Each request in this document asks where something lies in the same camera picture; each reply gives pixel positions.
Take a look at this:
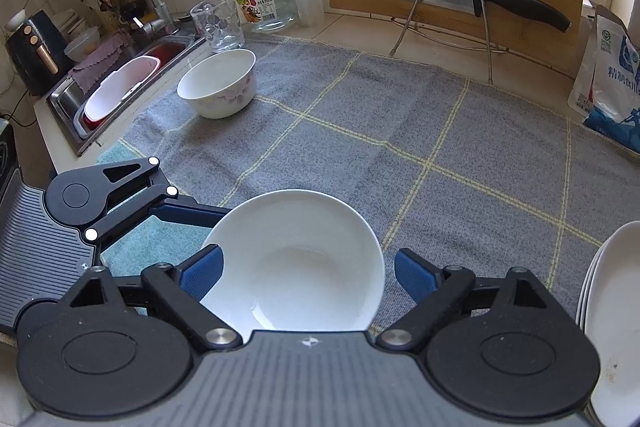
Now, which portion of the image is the metal wire rack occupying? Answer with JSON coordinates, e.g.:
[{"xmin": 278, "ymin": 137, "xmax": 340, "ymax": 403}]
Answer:
[{"xmin": 390, "ymin": 0, "xmax": 511, "ymax": 85}]

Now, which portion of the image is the plain white bowl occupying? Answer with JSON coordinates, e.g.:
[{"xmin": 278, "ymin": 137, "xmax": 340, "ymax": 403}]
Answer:
[{"xmin": 199, "ymin": 189, "xmax": 386, "ymax": 335}]

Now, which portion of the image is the black air fryer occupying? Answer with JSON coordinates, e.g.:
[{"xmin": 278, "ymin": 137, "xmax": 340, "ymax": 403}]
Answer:
[{"xmin": 5, "ymin": 9, "xmax": 76, "ymax": 96}]

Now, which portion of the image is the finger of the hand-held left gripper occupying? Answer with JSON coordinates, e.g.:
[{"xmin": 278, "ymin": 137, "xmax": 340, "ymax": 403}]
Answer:
[{"xmin": 82, "ymin": 157, "xmax": 233, "ymax": 244}]

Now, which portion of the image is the steel sink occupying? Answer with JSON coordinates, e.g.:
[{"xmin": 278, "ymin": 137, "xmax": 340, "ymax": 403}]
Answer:
[{"xmin": 46, "ymin": 32, "xmax": 206, "ymax": 158}]

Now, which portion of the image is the white floral bowl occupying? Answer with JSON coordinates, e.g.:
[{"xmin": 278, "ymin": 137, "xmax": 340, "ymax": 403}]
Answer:
[{"xmin": 176, "ymin": 49, "xmax": 257, "ymax": 119}]

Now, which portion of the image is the grey checked cloth mat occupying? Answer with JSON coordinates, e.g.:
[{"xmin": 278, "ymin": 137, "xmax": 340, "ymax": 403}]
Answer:
[{"xmin": 95, "ymin": 34, "xmax": 640, "ymax": 343}]

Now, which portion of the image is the purple dishcloth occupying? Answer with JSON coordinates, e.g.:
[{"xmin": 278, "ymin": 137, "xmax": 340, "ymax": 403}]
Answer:
[{"xmin": 67, "ymin": 32, "xmax": 133, "ymax": 92}]

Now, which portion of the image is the pale bowl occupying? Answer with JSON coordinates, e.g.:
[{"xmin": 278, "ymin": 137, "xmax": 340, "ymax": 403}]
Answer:
[{"xmin": 64, "ymin": 26, "xmax": 101, "ymax": 62}]

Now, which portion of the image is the medium white fruit-print plate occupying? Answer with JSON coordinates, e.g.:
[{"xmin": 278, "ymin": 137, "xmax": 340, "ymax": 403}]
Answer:
[{"xmin": 579, "ymin": 237, "xmax": 601, "ymax": 418}]

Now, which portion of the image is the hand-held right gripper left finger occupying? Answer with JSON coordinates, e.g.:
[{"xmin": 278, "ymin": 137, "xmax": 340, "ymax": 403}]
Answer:
[{"xmin": 70, "ymin": 243, "xmax": 246, "ymax": 350}]

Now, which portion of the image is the blue and white salt bag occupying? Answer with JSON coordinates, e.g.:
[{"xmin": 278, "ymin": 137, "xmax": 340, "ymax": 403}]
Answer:
[{"xmin": 567, "ymin": 4, "xmax": 640, "ymax": 140}]

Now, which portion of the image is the clear glass cup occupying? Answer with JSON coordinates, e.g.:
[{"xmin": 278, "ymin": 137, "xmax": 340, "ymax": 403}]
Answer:
[{"xmin": 190, "ymin": 0, "xmax": 246, "ymax": 54}]

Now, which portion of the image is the small white fruit-print plate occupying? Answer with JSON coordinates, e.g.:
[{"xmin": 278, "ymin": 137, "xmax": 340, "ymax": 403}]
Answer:
[{"xmin": 584, "ymin": 221, "xmax": 640, "ymax": 427}]

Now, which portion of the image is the white and red basin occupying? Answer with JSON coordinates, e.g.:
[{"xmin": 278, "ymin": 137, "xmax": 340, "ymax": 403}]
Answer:
[{"xmin": 74, "ymin": 55, "xmax": 162, "ymax": 138}]

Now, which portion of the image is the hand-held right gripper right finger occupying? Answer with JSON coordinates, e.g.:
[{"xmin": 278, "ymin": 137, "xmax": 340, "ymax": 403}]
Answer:
[{"xmin": 376, "ymin": 248, "xmax": 563, "ymax": 350}]

